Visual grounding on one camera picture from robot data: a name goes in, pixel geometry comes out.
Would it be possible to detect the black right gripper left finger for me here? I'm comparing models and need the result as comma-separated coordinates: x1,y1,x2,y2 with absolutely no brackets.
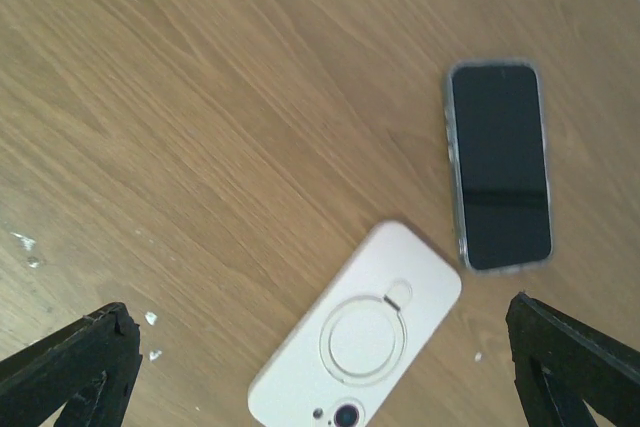
1,302,143,426

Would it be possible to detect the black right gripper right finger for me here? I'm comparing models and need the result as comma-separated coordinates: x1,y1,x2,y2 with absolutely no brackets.
506,292,639,426

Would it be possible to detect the bare black phone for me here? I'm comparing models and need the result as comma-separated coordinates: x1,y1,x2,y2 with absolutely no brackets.
444,59,553,274

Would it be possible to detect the cream cased phone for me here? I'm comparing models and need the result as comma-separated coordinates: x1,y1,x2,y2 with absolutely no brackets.
248,220,462,426

